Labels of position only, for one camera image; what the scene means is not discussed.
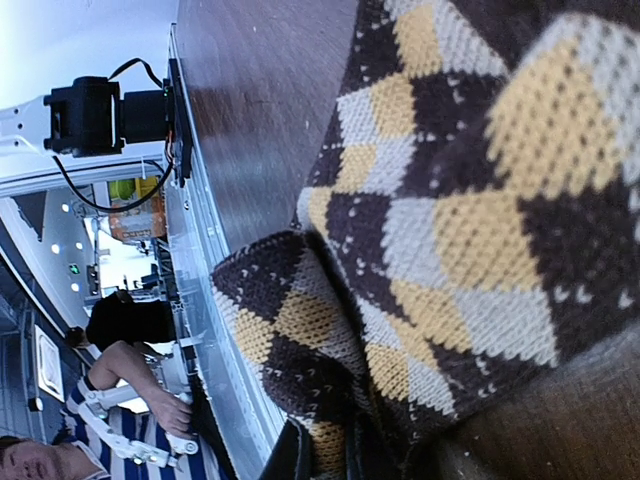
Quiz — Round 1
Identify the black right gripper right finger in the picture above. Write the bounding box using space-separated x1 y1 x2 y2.
346 422 400 480

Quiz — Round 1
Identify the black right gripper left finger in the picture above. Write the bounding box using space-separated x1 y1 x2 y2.
259 419 313 480

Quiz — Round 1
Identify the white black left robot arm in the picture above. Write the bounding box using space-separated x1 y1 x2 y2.
1 58 194 214

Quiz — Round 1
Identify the person in striped shirt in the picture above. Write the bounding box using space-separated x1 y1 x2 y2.
0 289 231 480

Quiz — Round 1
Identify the white handheld teleoperation controller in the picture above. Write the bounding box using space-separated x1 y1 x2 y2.
77 385 200 468

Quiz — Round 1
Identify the aluminium front rail frame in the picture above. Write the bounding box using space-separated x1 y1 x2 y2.
159 22 289 480

